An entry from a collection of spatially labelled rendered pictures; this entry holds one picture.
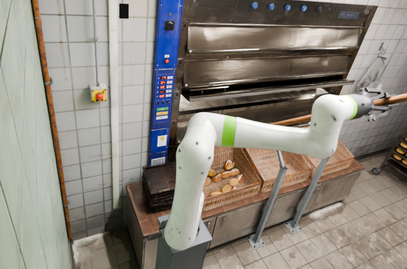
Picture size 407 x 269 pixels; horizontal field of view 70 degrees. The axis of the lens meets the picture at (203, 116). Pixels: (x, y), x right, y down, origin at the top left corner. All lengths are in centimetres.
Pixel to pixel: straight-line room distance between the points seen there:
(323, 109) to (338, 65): 217
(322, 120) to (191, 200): 52
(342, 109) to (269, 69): 158
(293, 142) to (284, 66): 167
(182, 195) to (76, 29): 119
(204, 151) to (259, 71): 166
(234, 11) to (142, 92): 86
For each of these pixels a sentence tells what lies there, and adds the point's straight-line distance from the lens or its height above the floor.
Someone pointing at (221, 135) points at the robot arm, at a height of 182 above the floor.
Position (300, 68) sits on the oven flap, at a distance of 281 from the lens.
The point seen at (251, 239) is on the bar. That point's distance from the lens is 309.
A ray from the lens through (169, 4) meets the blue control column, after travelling 191.
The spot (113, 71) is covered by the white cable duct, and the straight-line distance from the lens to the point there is 197.
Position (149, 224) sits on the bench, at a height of 58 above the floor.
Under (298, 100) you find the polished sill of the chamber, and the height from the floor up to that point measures 118.
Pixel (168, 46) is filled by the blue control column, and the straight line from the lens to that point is 199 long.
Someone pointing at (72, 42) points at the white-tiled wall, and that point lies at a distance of 189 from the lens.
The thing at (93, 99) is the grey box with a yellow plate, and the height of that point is 144.
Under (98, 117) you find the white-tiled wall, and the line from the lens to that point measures 214.
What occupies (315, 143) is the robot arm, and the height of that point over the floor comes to 186.
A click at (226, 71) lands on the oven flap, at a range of 233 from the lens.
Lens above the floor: 241
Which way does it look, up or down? 31 degrees down
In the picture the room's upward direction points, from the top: 10 degrees clockwise
